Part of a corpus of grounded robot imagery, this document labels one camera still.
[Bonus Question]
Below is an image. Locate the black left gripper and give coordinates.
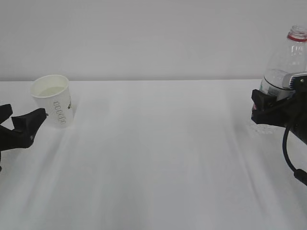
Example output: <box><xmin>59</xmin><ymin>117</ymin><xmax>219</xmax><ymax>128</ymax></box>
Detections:
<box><xmin>0</xmin><ymin>104</ymin><xmax>47</xmax><ymax>151</ymax></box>

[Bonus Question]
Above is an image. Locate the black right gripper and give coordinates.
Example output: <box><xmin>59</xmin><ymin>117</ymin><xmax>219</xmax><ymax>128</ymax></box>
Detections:
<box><xmin>251</xmin><ymin>89</ymin><xmax>307</xmax><ymax>144</ymax></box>

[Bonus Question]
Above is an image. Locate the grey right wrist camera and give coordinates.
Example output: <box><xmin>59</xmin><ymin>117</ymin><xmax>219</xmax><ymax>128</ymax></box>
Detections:
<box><xmin>282</xmin><ymin>72</ymin><xmax>307</xmax><ymax>97</ymax></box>

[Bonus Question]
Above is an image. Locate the black right camera cable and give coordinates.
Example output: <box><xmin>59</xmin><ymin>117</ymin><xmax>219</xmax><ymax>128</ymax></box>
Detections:
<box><xmin>282</xmin><ymin>124</ymin><xmax>307</xmax><ymax>186</ymax></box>

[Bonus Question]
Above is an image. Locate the white paper cup green logo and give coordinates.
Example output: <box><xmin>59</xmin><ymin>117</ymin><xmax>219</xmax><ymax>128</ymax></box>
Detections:
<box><xmin>30</xmin><ymin>75</ymin><xmax>73</xmax><ymax>128</ymax></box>

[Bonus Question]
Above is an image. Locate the clear water bottle red label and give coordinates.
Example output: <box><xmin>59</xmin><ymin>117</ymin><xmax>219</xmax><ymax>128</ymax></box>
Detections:
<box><xmin>248</xmin><ymin>24</ymin><xmax>307</xmax><ymax>135</ymax></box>

